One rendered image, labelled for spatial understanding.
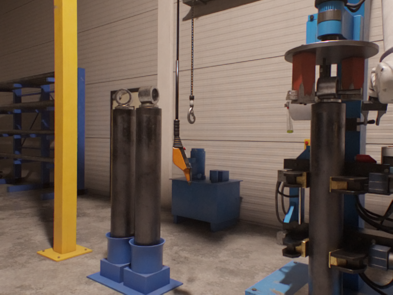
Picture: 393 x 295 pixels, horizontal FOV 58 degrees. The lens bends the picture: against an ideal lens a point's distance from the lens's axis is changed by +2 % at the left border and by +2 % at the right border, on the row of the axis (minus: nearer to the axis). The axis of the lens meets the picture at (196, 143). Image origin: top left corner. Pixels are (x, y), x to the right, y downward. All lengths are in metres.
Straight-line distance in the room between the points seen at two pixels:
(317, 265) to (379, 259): 0.37
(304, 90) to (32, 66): 8.58
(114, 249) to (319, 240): 1.67
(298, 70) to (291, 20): 2.66
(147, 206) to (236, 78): 2.93
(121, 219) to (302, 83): 1.84
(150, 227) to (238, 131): 2.66
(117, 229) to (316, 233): 1.63
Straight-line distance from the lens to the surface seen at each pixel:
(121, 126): 3.05
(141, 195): 2.86
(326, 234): 2.48
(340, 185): 2.35
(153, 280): 3.00
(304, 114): 3.43
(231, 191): 4.80
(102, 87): 7.54
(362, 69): 2.65
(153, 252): 2.94
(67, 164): 3.85
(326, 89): 2.46
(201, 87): 5.62
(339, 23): 2.56
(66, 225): 3.95
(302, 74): 2.36
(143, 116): 2.82
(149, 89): 2.86
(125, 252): 3.18
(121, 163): 3.05
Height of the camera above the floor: 1.25
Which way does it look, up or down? 1 degrees down
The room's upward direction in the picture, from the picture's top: 1 degrees clockwise
